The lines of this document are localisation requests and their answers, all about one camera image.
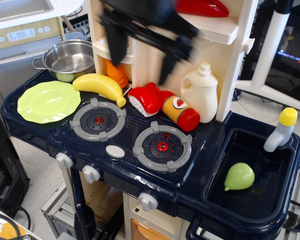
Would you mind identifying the grey stove knob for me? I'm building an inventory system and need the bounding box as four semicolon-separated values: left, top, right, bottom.
138;192;158;213
82;165;101;184
55;152;74;170

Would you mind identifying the orange toy carrot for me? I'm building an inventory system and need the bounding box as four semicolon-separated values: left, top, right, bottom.
106;59;128;88

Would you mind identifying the red white toy sushi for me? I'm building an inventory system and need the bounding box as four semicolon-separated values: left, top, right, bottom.
128;86;160;118

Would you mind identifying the left grey stove burner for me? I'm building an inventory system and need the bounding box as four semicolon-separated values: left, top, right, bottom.
69;98;127;142

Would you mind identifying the grey stove burner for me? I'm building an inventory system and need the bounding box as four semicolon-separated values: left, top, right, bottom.
69;98;127;142
132;121;193;173

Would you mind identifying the black computer case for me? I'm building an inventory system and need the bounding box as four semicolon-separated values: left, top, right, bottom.
0;118;30;218

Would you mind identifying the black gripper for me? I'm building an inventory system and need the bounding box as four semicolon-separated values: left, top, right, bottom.
101;0;198;85

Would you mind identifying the white toy detergent jug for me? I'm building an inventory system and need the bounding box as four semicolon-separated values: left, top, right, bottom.
180;62;218;123

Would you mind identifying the grey dishwasher toy appliance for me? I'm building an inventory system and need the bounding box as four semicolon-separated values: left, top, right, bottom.
0;0;86;101

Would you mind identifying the right grey stove knob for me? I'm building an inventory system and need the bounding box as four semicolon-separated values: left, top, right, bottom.
138;192;158;213

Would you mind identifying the dark blue toy kitchen counter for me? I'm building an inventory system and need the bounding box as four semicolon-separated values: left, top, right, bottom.
1;70;300;240

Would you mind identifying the grey oval button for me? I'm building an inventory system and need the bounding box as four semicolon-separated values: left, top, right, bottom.
105;145;125;159

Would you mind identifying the light green plastic plate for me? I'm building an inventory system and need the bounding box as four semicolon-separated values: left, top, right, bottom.
17;80;81;124

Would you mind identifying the right grey stove burner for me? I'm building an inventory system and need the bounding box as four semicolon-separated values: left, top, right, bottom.
132;121;193;173

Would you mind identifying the stainless steel pot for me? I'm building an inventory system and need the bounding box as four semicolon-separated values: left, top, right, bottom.
32;39;95;83

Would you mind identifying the dark blue hanging ladle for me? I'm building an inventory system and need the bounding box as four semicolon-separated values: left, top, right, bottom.
70;167;96;240

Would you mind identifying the white stand frame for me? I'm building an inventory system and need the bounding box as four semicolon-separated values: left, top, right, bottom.
235;0;300;111

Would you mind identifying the red toy chili pepper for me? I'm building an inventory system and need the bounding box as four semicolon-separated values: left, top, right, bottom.
174;0;229;18

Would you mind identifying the cream toy kitchen shelf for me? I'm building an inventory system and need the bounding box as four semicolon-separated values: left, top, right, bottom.
86;0;257;121

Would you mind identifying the red toy ketchup bottle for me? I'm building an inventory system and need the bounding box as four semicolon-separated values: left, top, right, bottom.
146;82;201;132

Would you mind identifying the middle grey stove knob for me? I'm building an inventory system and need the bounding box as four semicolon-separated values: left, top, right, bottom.
82;165;101;184

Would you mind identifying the grey yellow toy faucet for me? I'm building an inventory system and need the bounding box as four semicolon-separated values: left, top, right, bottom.
263;107;298;153

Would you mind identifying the left grey stove knob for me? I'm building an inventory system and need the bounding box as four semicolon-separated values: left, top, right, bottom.
55;152;74;170

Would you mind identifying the green toy pear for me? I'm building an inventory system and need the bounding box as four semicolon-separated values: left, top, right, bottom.
224;162;255;191

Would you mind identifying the yellow toy banana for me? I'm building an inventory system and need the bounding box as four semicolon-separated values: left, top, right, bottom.
72;73;127;108

